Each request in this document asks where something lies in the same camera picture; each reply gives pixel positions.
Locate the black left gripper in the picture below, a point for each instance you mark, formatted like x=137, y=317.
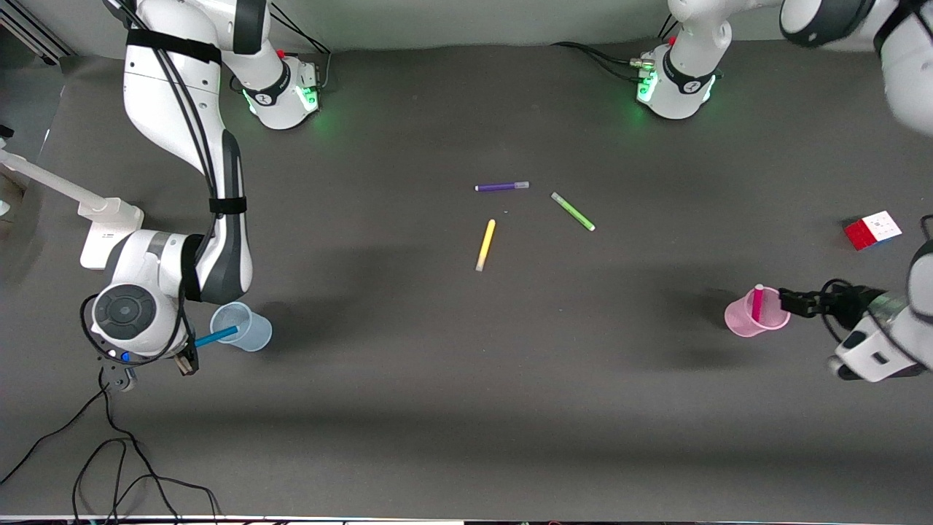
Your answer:
x=848, y=304

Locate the blue marker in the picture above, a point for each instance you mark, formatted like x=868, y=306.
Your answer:
x=216, y=337

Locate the pink marker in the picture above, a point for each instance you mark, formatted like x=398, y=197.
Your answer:
x=757, y=302

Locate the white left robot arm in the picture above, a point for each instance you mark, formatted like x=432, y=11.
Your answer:
x=911, y=65

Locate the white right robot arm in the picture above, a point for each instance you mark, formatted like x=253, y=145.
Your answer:
x=171, y=117

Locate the pink plastic cup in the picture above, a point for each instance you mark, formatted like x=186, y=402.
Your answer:
x=740, y=317

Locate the light blue plastic cup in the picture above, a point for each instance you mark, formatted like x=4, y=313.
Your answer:
x=248, y=332

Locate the rubik's cube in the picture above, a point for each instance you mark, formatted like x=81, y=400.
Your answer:
x=872, y=230

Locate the white stand with base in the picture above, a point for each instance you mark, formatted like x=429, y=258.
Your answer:
x=102, y=211

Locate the green marker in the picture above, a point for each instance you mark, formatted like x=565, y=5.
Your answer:
x=573, y=211

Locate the yellow marker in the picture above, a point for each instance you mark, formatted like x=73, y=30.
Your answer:
x=485, y=244

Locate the purple marker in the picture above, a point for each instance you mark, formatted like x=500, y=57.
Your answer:
x=501, y=187

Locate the aluminium profile rail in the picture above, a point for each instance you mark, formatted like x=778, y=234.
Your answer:
x=36, y=29

